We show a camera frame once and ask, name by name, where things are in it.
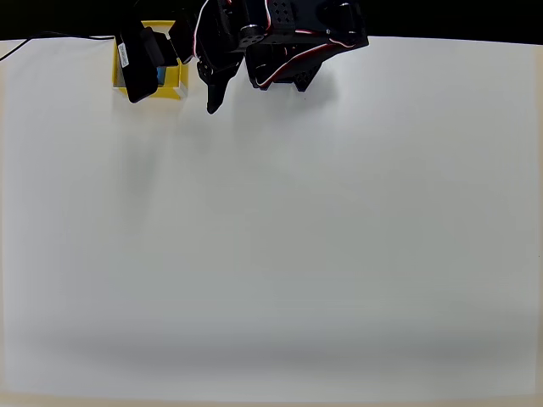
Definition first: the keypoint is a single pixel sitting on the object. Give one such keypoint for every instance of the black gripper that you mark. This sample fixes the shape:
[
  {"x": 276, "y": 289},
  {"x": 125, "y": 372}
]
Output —
[{"x": 213, "y": 86}]

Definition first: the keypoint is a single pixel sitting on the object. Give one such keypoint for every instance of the blue rectangular block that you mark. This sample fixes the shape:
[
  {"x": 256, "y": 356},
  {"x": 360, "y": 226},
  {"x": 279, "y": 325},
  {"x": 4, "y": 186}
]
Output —
[{"x": 161, "y": 76}]

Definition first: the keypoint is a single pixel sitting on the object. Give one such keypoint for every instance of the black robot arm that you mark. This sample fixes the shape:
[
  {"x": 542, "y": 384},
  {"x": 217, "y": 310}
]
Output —
[{"x": 297, "y": 42}]

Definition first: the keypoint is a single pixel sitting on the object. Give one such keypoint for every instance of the yellow open cardboard box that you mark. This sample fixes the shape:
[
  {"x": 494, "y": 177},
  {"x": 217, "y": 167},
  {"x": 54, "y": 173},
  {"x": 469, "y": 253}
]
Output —
[{"x": 169, "y": 92}]

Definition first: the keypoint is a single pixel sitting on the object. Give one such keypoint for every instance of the black webcam with white label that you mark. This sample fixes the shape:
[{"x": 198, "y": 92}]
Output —
[{"x": 136, "y": 63}]

